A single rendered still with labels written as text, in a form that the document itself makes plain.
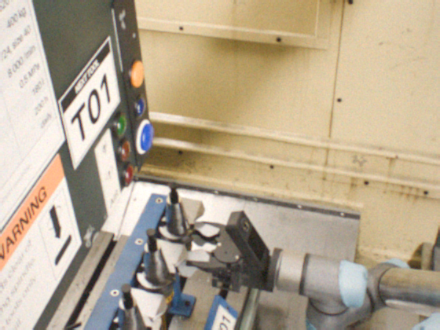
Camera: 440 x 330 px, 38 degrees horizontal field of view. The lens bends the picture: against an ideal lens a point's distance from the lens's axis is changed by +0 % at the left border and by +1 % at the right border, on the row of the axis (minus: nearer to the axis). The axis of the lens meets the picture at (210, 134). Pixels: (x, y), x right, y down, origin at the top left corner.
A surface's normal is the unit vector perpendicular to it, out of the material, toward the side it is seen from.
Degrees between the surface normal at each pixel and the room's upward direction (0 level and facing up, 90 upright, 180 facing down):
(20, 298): 90
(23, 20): 90
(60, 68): 90
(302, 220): 25
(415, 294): 72
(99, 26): 90
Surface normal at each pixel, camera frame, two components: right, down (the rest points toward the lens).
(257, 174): -0.27, 0.62
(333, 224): -0.14, -0.43
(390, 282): -0.88, -0.44
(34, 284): 0.96, 0.15
